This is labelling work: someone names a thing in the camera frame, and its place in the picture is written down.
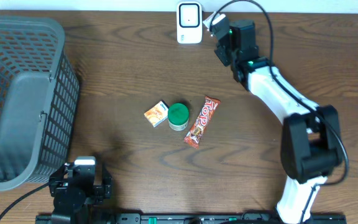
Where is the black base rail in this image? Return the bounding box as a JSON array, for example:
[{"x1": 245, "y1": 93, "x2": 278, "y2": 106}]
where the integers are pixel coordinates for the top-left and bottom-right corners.
[{"x1": 35, "y1": 212, "x2": 347, "y2": 224}]

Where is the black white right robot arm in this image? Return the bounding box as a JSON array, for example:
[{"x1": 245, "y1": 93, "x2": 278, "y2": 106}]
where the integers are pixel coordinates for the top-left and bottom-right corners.
[{"x1": 203, "y1": 12, "x2": 349, "y2": 223}]

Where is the white barcode scanner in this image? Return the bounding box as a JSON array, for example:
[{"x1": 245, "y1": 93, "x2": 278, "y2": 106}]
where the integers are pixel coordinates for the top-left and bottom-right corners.
[{"x1": 177, "y1": 1, "x2": 203, "y2": 44}]

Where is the grey plastic mesh basket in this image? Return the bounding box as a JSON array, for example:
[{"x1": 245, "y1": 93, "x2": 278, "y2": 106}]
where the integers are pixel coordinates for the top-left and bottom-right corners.
[{"x1": 0, "y1": 16, "x2": 80, "y2": 191}]

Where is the small orange box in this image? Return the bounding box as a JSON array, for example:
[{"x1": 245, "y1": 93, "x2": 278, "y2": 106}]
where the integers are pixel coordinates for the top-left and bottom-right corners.
[{"x1": 144, "y1": 101, "x2": 169, "y2": 128}]

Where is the green lid jar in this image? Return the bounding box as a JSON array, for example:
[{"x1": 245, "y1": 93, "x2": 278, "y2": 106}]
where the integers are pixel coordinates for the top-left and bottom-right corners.
[{"x1": 168, "y1": 103, "x2": 190, "y2": 131}]

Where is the orange chocolate bar wrapper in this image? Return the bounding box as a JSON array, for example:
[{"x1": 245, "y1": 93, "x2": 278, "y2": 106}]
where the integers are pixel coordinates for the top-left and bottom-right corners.
[{"x1": 184, "y1": 96, "x2": 221, "y2": 149}]

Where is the white green toothpaste box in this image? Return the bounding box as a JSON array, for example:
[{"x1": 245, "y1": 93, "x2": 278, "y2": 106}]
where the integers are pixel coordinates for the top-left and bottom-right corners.
[{"x1": 203, "y1": 11, "x2": 226, "y2": 31}]

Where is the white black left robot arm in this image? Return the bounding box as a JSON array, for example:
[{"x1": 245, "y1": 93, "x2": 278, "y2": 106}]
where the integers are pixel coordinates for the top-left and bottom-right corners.
[{"x1": 49, "y1": 163, "x2": 112, "y2": 223}]

